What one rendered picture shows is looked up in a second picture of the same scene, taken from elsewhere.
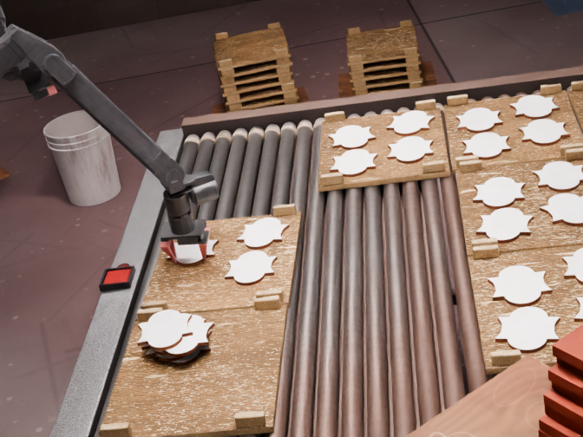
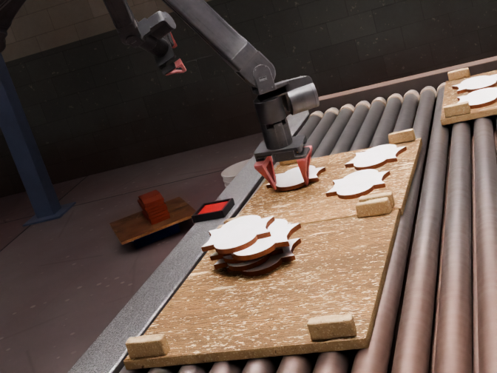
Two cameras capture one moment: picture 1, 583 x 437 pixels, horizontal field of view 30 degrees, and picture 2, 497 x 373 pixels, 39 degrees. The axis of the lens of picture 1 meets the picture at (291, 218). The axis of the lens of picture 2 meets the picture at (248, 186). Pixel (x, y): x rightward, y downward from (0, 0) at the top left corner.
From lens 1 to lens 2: 1.23 m
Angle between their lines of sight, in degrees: 18
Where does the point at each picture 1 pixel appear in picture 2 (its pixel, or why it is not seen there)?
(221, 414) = (293, 324)
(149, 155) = (233, 48)
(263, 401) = (356, 307)
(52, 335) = not seen: hidden behind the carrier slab
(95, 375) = (157, 295)
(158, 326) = (231, 230)
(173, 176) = (261, 72)
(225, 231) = (333, 162)
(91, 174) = not seen: hidden behind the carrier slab
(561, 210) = not seen: outside the picture
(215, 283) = (315, 200)
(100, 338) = (177, 261)
